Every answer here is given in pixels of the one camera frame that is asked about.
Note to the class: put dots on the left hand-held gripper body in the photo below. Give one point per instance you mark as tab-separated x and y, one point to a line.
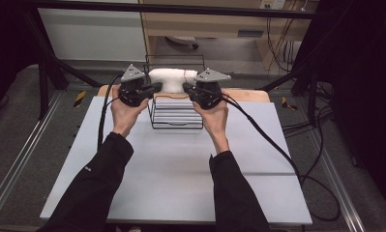
132	92

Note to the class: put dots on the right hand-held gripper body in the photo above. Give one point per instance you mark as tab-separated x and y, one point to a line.
208	95

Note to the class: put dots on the white towel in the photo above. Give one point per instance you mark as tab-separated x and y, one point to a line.
171	79

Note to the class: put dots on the person's left hand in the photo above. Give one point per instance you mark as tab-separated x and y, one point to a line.
126	117

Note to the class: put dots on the person's right hand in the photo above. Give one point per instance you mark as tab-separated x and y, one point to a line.
216	124

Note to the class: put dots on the office chair base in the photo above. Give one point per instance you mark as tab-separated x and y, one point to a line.
182	40

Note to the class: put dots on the yellow black floor tape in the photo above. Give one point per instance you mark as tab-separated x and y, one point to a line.
79	99
286	103

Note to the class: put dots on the wooden desk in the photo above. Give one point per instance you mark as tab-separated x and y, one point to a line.
213	25

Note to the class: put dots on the white cabinet panel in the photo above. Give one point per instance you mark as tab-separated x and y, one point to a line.
90	35

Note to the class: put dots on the black metal stand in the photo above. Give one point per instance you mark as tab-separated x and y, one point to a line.
45	64

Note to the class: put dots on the white power strip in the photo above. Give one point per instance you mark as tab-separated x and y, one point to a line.
273	4

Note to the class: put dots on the black curtain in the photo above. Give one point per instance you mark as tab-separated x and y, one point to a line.
358	80

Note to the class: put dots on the black metal frame bar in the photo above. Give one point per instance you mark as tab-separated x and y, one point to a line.
181	9

